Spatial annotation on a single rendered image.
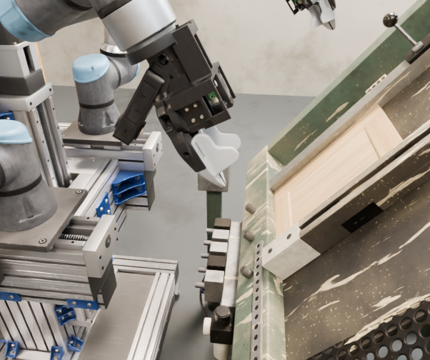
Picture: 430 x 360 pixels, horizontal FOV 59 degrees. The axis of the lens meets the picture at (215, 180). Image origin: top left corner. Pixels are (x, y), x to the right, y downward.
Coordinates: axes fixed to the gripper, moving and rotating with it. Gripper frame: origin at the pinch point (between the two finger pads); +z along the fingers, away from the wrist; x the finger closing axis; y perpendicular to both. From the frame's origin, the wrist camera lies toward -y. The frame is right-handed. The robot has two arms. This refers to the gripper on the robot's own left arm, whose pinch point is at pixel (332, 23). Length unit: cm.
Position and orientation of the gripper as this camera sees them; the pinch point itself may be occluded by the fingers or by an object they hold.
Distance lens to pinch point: 119.0
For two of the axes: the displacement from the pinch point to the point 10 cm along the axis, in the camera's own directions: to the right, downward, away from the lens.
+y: -6.2, 6.9, -3.8
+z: 5.9, 7.2, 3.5
